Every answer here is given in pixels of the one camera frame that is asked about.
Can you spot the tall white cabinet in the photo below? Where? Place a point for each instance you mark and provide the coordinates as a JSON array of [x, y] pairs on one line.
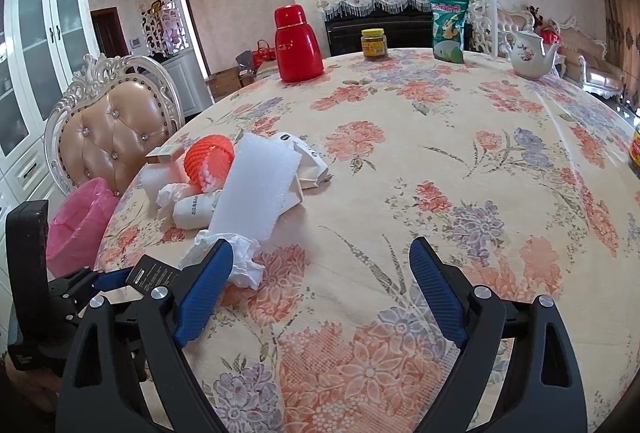
[[35, 63]]

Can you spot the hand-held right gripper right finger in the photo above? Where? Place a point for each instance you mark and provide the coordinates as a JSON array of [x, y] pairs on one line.
[[437, 293]]

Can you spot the red bag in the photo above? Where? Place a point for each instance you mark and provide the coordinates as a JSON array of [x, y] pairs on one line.
[[265, 50]]

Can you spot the pink trash bag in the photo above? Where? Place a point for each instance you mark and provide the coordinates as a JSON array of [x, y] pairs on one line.
[[75, 223]]

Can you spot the black piano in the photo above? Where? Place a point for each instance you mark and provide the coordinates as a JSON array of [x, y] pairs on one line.
[[400, 30]]

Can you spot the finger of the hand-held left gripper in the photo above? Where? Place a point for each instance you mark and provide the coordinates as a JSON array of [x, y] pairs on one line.
[[80, 313], [112, 279]]

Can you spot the red gift box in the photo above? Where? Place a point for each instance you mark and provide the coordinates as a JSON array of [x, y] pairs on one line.
[[550, 35]]

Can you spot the small white tissue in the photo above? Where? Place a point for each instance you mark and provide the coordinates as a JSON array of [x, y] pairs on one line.
[[172, 198]]

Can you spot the red thermos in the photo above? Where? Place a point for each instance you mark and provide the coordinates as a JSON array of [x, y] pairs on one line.
[[297, 45]]

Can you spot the yellow lid glass jar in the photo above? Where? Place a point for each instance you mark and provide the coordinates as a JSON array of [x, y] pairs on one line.
[[374, 45]]

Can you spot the red label jar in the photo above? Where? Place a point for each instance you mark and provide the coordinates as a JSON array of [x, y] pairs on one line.
[[635, 153]]

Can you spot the low white cabinet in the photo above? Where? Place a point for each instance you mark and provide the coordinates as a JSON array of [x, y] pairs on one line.
[[182, 80]]

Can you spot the ornate tufted leather chair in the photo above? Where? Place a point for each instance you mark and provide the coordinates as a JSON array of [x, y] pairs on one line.
[[112, 133]]

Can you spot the orange foam fruit net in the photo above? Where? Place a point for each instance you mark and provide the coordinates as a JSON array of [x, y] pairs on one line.
[[207, 158]]

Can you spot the white printed paper roll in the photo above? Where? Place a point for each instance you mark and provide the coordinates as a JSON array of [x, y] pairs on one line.
[[195, 210]]

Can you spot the small cardboard box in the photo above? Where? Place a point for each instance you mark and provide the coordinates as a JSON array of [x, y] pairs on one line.
[[165, 154]]

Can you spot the ornate white armchair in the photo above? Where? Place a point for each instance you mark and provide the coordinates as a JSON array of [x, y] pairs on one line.
[[515, 23]]

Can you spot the white floral teapot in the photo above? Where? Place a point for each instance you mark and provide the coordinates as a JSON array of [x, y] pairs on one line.
[[527, 55]]

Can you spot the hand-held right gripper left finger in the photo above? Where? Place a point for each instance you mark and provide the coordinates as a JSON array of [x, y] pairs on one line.
[[205, 293]]

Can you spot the ornate white sofa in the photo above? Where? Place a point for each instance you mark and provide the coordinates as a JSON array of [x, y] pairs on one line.
[[595, 63]]

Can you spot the green snack bag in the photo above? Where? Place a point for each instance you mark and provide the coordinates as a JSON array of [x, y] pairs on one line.
[[450, 28]]

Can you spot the black printed packet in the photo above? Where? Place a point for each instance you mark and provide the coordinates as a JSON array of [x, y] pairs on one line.
[[152, 277]]

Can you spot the large white tissue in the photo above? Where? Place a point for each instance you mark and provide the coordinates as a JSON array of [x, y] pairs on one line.
[[240, 263]]

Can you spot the white foam sheet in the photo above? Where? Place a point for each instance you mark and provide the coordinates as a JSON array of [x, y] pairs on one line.
[[257, 185]]

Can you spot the white printed paper bag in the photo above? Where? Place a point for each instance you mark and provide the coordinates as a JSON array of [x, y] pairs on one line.
[[312, 163]]

